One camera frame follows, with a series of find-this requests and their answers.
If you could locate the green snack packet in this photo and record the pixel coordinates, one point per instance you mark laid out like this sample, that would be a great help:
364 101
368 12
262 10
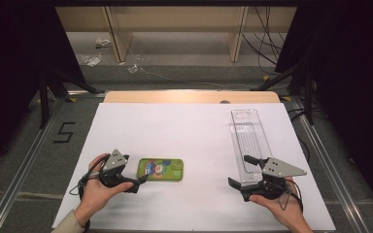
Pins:
175 174

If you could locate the black curtain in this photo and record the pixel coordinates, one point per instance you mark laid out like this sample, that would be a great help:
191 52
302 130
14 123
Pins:
13 64
353 64

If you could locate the white paper sheet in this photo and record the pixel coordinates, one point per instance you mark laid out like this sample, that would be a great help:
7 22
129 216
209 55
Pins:
181 136

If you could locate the small clear plastic wrapper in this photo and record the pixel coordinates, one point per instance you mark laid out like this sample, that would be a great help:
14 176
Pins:
132 68

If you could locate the person's left hand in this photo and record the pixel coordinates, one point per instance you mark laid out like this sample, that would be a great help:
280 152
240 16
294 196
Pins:
94 197

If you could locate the light wooden desk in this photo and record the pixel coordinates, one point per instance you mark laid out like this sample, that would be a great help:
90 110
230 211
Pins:
175 19

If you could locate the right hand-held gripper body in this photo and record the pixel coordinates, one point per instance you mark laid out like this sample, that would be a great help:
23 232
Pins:
277 170

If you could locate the person's right hand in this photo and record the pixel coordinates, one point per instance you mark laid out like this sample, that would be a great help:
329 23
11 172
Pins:
281 208

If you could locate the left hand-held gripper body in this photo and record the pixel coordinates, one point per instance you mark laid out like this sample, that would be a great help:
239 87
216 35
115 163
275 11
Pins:
113 163

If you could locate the flat clear plastic wrapper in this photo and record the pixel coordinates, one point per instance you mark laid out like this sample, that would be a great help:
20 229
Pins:
91 60

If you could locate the yellow tape piece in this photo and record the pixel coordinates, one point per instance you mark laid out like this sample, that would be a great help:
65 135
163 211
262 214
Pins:
265 78
71 99
286 98

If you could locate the clear plastic package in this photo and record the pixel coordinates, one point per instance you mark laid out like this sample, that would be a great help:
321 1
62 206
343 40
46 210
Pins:
249 136

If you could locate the black metal stand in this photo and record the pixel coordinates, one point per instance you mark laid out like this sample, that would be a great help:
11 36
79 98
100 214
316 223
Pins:
44 103
309 97

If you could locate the aluminium floor rail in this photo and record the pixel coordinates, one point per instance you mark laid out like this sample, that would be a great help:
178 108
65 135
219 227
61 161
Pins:
17 181
336 174

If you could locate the crumpled white plastic wrapper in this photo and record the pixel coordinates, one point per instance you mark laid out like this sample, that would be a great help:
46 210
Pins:
102 42

